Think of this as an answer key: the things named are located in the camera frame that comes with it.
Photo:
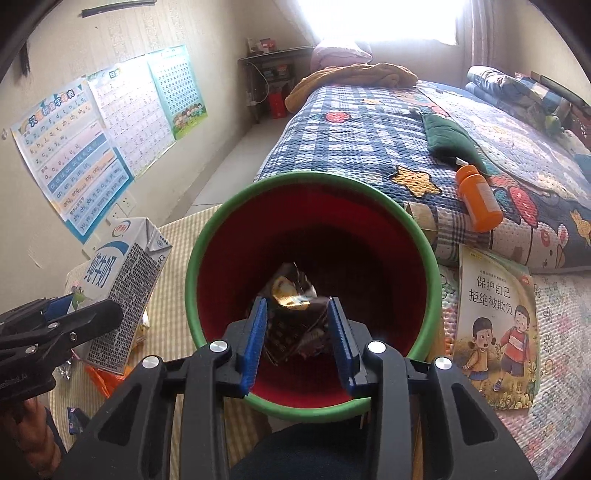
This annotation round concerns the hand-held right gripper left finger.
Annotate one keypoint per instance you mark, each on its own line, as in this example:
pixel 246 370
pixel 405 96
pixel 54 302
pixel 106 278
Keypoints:
pixel 255 341

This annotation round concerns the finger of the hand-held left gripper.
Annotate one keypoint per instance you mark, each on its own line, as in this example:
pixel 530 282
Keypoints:
pixel 94 318
pixel 59 307

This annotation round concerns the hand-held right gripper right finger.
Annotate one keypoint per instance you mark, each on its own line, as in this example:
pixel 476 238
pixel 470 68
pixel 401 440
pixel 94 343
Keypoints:
pixel 340 346

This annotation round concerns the dark snack wrapper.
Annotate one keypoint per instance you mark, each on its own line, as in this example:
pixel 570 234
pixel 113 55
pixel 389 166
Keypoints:
pixel 288 314

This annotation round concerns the white and blue milk carton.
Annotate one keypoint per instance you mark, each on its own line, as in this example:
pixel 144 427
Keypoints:
pixel 124 277

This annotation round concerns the red bin with green rim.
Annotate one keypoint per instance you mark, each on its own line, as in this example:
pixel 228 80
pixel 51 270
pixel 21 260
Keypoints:
pixel 369 258

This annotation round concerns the person's left hand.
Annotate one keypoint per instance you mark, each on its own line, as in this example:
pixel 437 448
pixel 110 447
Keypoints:
pixel 34 438

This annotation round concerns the orange wrapper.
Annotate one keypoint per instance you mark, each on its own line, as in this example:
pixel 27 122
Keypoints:
pixel 104 381

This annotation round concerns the small blue wrapper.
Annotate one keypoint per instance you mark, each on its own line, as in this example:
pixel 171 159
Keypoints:
pixel 77 420

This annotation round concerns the brown cardboard piece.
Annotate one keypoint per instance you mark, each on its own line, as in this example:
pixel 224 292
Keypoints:
pixel 422 221

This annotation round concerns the children's picture book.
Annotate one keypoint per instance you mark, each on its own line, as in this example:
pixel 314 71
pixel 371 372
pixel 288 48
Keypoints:
pixel 496 332

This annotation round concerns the orange plastic bottle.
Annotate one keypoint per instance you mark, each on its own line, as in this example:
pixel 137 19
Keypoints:
pixel 478 198

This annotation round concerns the blue checked patchwork quilt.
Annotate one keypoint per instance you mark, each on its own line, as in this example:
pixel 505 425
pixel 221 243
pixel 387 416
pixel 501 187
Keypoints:
pixel 360 138

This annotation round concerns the dark green cloth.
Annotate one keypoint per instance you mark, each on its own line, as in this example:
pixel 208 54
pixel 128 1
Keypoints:
pixel 445 136

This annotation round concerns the red bag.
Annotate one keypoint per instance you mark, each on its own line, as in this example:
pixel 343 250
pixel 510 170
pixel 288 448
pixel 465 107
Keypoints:
pixel 277 105

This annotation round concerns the brown blanket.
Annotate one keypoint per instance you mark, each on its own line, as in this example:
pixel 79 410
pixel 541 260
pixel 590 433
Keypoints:
pixel 351 78

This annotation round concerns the dark desk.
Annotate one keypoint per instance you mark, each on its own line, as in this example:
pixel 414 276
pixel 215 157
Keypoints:
pixel 268 57

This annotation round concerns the pink pillow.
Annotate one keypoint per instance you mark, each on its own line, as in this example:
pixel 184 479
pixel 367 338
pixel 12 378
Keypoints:
pixel 339 53

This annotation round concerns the folded blue quilt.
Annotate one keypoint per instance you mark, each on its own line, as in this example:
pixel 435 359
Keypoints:
pixel 508 87

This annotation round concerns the bright window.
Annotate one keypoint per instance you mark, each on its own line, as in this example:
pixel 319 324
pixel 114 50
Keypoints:
pixel 378 21

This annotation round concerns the beige curtain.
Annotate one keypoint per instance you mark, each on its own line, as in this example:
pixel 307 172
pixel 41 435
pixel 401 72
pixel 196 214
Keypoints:
pixel 489 32

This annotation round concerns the colourful letter wall poster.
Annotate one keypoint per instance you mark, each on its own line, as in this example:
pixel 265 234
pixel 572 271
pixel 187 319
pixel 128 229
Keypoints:
pixel 69 157

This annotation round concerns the white chart wall poster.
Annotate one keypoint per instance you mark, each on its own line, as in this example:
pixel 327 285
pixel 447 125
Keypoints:
pixel 129 115

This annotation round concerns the green chart wall poster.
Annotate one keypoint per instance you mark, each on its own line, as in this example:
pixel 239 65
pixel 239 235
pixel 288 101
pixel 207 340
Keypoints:
pixel 178 87

